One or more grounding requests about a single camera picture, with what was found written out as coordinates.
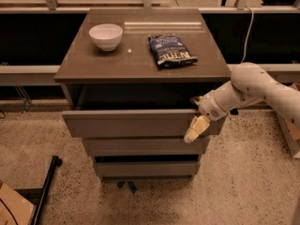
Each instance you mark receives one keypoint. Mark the grey middle drawer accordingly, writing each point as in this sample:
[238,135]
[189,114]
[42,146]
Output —
[143,147]

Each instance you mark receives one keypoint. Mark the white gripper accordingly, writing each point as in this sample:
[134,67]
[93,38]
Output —
[210,108]

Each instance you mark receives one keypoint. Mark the cardboard box left corner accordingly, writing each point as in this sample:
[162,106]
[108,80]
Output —
[14,208]

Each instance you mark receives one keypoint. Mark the blue chip bag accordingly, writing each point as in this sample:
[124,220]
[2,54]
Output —
[169,51]

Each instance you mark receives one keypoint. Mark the grey bottom drawer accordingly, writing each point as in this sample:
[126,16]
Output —
[143,169]

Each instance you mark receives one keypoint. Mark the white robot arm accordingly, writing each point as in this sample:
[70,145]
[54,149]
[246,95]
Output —
[249,84]

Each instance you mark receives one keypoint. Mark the grey drawer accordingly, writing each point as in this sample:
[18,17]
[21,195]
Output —
[143,147]
[128,123]
[143,169]

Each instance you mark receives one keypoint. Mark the black metal stand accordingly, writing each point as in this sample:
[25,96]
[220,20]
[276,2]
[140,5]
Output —
[38,196]

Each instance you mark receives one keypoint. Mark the white ceramic bowl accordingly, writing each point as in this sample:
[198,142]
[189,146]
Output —
[106,36]

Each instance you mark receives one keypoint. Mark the grey top drawer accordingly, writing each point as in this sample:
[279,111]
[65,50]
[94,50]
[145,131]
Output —
[128,123]

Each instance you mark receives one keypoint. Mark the grey drawer cabinet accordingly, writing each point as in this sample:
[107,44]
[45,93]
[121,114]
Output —
[128,78]

